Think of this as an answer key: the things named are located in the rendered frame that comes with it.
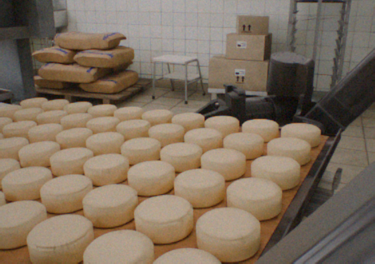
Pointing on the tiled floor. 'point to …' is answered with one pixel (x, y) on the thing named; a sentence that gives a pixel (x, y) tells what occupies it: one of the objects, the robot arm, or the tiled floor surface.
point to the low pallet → (73, 95)
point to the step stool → (178, 72)
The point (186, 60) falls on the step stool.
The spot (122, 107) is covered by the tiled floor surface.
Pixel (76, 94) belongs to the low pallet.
